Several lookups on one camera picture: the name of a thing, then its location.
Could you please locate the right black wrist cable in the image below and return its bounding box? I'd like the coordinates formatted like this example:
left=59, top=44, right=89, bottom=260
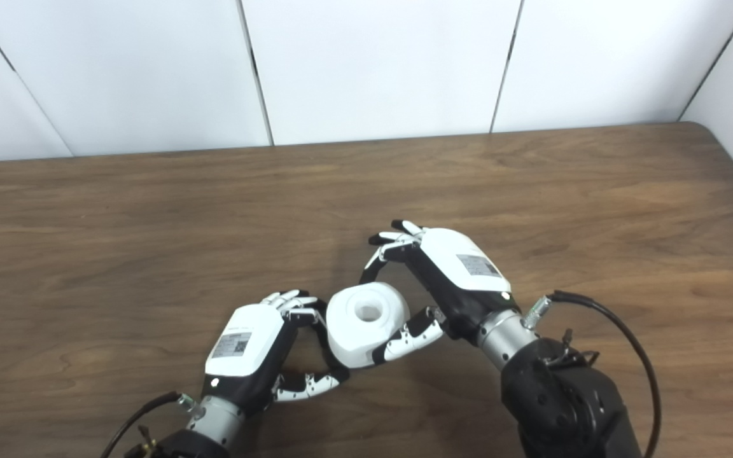
left=522, top=290, right=661, bottom=458

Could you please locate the round white plastic piece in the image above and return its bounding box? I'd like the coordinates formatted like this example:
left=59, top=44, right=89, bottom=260
left=326, top=282, right=412, bottom=370

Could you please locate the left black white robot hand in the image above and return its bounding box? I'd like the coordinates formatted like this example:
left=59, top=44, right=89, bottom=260
left=201, top=289, right=350, bottom=414

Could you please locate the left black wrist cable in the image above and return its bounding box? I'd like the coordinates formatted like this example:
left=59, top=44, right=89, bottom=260
left=99, top=391, right=205, bottom=458

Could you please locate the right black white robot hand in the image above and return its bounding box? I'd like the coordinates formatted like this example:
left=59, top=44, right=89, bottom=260
left=359, top=220, right=521, bottom=364

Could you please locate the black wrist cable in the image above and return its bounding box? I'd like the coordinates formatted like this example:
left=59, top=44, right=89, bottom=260
left=99, top=391, right=205, bottom=458
left=522, top=290, right=661, bottom=458

